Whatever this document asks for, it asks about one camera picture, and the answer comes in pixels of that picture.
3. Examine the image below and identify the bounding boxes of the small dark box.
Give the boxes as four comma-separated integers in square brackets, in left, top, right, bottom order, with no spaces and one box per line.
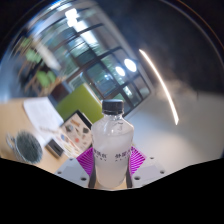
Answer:
[45,138,65,158]

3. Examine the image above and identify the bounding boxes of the green upholstered bench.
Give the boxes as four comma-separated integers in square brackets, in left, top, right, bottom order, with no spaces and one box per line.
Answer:
[54,83,104,124]

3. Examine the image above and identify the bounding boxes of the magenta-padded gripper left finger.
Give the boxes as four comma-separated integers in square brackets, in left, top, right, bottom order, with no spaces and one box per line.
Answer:
[54,146,98,188]

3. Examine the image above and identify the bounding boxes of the long curved ceiling light strip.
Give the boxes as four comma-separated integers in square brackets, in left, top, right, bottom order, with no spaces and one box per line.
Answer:
[138,48,180,126]

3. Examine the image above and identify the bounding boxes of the green speckled white mug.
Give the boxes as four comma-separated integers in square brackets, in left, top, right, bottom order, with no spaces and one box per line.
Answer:
[5,130,44,165]

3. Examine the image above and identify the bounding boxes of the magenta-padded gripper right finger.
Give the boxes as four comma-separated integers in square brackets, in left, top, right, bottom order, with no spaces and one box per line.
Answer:
[125,145,166,188]

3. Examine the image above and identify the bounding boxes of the white paper sheets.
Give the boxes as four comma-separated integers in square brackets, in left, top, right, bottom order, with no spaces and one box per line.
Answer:
[22,96,64,134]

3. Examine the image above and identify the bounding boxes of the large black-framed window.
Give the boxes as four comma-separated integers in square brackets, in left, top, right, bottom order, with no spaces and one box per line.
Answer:
[19,6,151,116]

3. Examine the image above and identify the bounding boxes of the wooden chairs with green seats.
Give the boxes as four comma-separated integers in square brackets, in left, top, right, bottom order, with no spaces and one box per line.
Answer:
[13,36,61,98]

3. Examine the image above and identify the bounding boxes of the clear black-capped drink bottle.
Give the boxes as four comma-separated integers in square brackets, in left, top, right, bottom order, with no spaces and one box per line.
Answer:
[90,99,135,190]

